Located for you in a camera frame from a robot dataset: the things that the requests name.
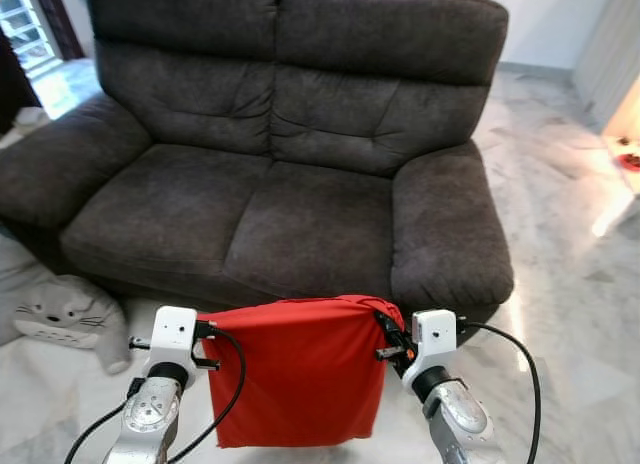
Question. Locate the window with metal grille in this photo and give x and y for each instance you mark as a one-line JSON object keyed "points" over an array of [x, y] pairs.
{"points": [[25, 24]]}

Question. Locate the grey cat shaped pillow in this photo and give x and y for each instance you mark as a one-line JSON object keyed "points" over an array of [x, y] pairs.
{"points": [[65, 319]]}

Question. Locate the red pillow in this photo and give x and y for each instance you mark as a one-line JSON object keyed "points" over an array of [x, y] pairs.
{"points": [[300, 374]]}

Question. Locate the dark grey fabric sofa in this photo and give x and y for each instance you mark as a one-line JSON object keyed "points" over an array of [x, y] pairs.
{"points": [[250, 184]]}

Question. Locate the red plate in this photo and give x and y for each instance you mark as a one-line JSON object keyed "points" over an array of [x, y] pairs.
{"points": [[628, 162]]}

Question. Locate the light wooden cabinet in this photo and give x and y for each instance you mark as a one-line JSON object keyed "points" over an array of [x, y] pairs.
{"points": [[610, 44]]}

